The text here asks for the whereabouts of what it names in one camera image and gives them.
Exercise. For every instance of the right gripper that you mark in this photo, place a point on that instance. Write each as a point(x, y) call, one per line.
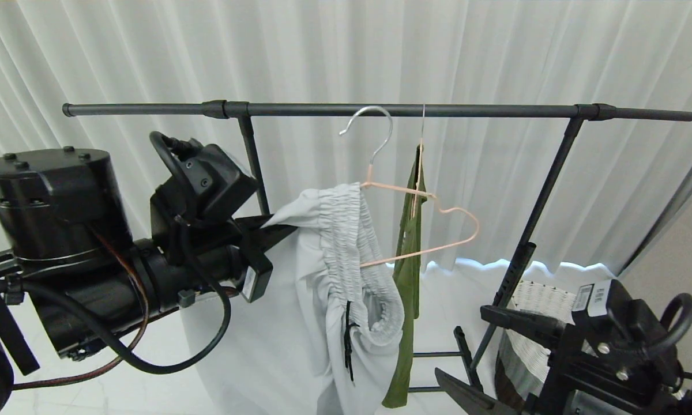
point(559, 374)

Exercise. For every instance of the green long-sleeved shirt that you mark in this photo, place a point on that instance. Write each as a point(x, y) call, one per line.
point(408, 276)

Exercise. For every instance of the white curtain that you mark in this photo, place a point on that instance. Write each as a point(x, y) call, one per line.
point(323, 52)

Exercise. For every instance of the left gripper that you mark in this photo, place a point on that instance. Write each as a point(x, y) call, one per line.
point(173, 276)

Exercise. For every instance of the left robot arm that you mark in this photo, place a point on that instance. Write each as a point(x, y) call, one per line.
point(52, 207)

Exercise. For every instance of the white laundry basket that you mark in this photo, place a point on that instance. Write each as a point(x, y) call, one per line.
point(525, 351)

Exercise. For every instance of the pink clothes hanger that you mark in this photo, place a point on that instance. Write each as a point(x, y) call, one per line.
point(380, 144)
point(422, 124)

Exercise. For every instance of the black clothes rack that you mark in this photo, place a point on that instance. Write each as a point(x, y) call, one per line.
point(496, 110)

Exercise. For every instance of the pale grey garment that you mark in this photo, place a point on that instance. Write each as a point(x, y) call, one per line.
point(265, 334)

